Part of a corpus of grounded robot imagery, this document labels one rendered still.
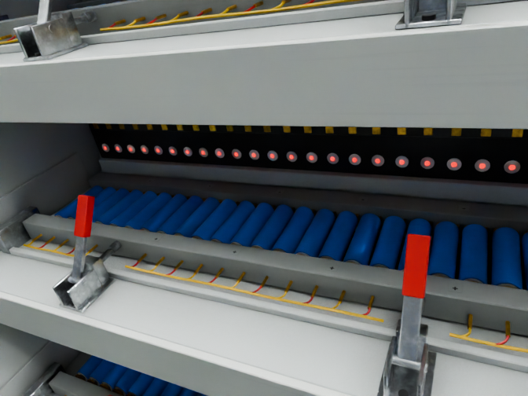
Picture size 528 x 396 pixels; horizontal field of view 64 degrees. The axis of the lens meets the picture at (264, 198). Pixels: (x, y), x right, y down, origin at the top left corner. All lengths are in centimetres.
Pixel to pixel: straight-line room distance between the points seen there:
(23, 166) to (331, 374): 40
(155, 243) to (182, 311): 7
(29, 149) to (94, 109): 23
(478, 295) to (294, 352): 12
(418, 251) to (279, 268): 11
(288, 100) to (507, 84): 10
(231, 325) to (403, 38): 22
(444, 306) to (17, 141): 45
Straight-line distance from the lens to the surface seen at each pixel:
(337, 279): 31
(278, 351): 30
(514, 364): 29
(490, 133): 36
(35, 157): 55
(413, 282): 25
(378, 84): 22
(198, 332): 33
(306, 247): 34
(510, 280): 32
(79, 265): 39
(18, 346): 59
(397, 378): 28
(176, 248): 37
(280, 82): 23
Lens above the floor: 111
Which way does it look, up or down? 14 degrees down
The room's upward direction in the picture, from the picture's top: 1 degrees counter-clockwise
